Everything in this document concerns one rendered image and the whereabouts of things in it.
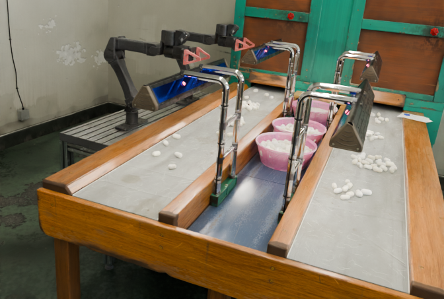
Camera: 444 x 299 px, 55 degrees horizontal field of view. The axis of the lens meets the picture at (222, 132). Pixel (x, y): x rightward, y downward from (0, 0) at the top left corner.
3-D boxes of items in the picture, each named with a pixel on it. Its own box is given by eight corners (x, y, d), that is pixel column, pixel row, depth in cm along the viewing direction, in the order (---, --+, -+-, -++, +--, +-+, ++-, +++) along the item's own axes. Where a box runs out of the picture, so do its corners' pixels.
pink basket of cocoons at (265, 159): (245, 166, 183) (247, 145, 180) (262, 146, 206) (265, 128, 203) (307, 180, 174) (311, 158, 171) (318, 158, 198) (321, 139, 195)
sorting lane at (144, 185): (71, 200, 134) (71, 195, 133) (249, 90, 295) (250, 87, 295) (156, 226, 124) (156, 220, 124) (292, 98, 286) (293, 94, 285)
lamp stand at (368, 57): (322, 138, 227) (337, 53, 212) (328, 127, 244) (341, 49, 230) (359, 145, 221) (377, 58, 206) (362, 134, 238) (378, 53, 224)
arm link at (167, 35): (182, 30, 201) (160, 27, 206) (172, 32, 194) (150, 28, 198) (180, 55, 205) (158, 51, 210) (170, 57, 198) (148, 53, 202)
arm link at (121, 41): (167, 43, 206) (115, 34, 217) (156, 44, 198) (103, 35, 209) (166, 68, 210) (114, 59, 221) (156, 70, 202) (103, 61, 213)
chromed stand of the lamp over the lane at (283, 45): (250, 123, 239) (259, 42, 225) (260, 115, 257) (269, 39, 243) (283, 130, 233) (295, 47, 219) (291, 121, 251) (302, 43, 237)
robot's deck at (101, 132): (59, 140, 205) (59, 132, 203) (183, 93, 309) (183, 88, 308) (232, 188, 172) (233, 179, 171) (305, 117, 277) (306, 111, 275)
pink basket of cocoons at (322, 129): (273, 150, 202) (275, 132, 199) (267, 132, 228) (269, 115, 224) (329, 155, 203) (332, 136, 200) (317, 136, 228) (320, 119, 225)
